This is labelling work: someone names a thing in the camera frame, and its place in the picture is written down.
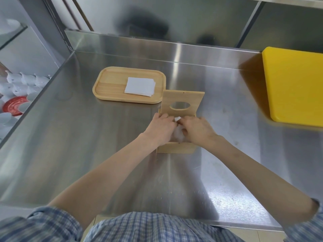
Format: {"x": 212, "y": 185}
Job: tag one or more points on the white bowl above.
{"x": 9, "y": 25}

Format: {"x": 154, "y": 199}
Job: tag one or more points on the person's left forearm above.
{"x": 101, "y": 178}

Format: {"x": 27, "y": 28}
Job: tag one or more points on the wooden tray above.
{"x": 113, "y": 84}

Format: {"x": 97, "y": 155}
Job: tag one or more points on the person's left fingers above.
{"x": 166, "y": 118}

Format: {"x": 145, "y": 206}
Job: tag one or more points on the yellow cutting board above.
{"x": 294, "y": 85}

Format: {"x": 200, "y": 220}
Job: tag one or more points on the red plate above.
{"x": 14, "y": 105}

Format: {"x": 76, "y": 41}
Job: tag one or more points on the person's right forearm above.
{"x": 257, "y": 176}

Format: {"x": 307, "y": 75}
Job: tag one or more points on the person's right thumb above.
{"x": 185, "y": 132}

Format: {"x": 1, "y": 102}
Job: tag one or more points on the person's right hand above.
{"x": 199, "y": 132}

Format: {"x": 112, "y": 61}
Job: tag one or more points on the white tissue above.
{"x": 177, "y": 119}

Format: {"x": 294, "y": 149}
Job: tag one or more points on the wooden tissue box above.
{"x": 183, "y": 100}

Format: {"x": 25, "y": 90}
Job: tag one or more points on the stack of white napkins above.
{"x": 140, "y": 86}

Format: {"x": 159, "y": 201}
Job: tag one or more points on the group of white cups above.
{"x": 22, "y": 84}

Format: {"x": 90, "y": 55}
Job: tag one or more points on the blue plaid shirt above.
{"x": 151, "y": 228}

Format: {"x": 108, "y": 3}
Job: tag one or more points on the person's left hand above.
{"x": 157, "y": 131}

